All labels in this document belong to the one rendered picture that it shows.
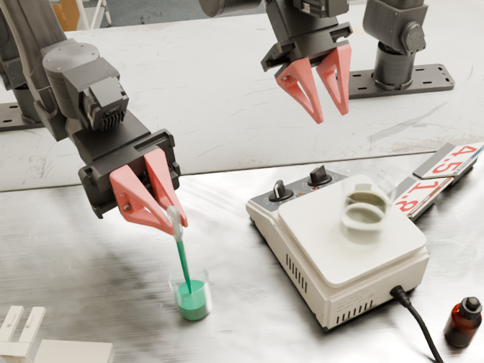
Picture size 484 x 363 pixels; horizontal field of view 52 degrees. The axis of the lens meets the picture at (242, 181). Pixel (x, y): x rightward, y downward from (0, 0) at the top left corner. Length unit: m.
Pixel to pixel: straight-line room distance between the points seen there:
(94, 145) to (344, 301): 0.30
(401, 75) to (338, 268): 0.44
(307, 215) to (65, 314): 0.30
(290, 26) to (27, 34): 0.29
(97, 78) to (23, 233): 0.31
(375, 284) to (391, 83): 0.43
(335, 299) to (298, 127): 0.36
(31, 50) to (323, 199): 0.36
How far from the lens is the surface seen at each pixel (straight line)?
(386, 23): 0.81
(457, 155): 0.76
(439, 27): 1.11
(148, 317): 0.60
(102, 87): 0.48
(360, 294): 0.54
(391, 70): 0.87
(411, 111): 0.86
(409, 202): 0.67
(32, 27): 0.61
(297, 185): 0.66
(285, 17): 0.60
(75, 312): 0.63
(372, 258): 0.53
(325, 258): 0.52
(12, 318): 0.49
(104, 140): 0.53
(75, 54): 0.55
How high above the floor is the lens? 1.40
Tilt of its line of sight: 45 degrees down
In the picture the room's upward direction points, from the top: 5 degrees counter-clockwise
